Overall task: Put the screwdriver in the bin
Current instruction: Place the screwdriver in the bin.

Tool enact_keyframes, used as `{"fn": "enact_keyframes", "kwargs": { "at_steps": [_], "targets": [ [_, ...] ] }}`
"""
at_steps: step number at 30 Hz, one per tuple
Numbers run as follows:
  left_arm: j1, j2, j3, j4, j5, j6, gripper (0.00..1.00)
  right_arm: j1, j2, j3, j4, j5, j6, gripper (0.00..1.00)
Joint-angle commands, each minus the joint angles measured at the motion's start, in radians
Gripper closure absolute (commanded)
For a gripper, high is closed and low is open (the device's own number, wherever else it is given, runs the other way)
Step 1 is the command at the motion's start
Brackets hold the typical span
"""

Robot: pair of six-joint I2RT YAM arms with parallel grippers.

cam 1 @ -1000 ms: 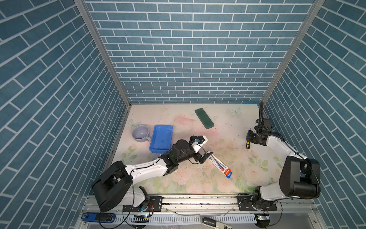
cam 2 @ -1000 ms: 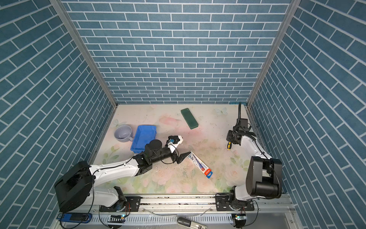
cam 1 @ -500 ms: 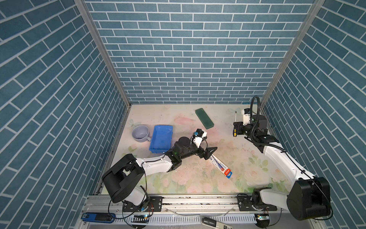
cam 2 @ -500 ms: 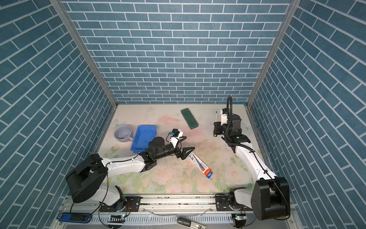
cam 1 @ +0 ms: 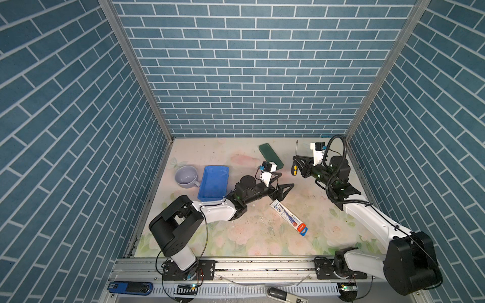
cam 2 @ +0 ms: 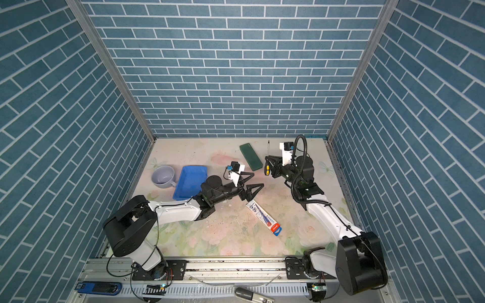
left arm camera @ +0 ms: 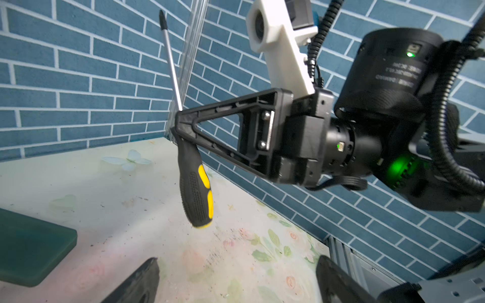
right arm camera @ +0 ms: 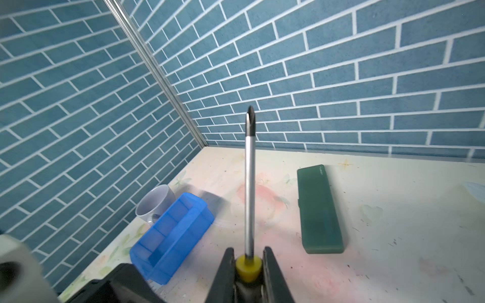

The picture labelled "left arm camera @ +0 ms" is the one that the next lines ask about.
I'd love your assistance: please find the black yellow screwdriver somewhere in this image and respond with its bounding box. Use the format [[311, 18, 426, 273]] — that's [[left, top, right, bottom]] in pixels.
[[159, 10, 213, 229]]

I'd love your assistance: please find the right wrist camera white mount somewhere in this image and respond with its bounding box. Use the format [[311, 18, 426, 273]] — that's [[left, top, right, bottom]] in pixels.
[[246, 1, 318, 98]]

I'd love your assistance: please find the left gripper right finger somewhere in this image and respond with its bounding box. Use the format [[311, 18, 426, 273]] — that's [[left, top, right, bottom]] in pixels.
[[316, 255, 377, 302]]

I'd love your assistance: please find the green rectangular block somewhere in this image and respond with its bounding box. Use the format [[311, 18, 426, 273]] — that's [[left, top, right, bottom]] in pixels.
[[1, 209, 78, 287]]

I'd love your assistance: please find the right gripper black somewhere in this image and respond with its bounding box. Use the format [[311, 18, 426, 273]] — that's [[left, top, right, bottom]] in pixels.
[[172, 88, 336, 188]]

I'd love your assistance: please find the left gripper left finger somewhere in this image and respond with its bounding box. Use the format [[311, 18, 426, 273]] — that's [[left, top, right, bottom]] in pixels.
[[102, 258, 160, 303]]

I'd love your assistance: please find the black corrugated cable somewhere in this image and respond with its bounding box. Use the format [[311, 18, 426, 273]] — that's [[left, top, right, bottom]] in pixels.
[[426, 22, 485, 196]]

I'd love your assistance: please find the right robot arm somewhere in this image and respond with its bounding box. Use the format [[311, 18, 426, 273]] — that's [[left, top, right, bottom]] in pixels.
[[173, 28, 484, 227]]

